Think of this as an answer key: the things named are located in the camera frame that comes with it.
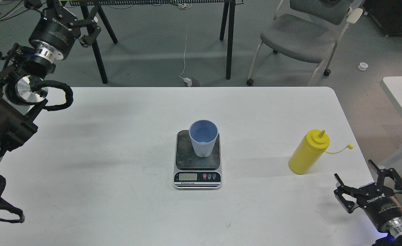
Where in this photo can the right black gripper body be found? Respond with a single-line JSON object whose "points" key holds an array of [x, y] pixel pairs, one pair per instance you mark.
{"points": [[384, 212]]}

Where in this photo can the yellow squeeze bottle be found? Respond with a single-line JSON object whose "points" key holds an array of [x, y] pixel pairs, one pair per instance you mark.
{"points": [[309, 150]]}

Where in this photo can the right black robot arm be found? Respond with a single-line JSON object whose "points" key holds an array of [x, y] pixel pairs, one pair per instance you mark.
{"points": [[347, 198]]}

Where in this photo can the black cabinet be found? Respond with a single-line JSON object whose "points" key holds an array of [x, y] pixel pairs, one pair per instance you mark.
{"points": [[387, 14]]}

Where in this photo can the grey office chair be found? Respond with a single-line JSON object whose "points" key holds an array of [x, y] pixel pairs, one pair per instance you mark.
{"points": [[303, 39]]}

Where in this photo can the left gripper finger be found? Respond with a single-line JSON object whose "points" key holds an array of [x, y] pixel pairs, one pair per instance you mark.
{"points": [[89, 22], [54, 8]]}

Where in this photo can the small white spool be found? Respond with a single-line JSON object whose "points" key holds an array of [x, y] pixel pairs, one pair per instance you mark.
{"points": [[363, 66]]}

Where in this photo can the black trestle table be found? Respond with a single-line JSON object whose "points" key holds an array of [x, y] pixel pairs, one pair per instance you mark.
{"points": [[158, 46]]}

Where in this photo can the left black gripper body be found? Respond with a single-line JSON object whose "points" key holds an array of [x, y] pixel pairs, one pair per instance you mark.
{"points": [[55, 33]]}

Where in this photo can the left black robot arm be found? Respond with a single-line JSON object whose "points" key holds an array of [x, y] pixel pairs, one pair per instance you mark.
{"points": [[24, 89]]}

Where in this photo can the digital kitchen scale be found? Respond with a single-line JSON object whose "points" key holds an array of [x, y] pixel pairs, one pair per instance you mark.
{"points": [[192, 172]]}

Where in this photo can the blue ribbed plastic cup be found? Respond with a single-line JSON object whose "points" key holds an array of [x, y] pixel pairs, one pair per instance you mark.
{"points": [[203, 135]]}

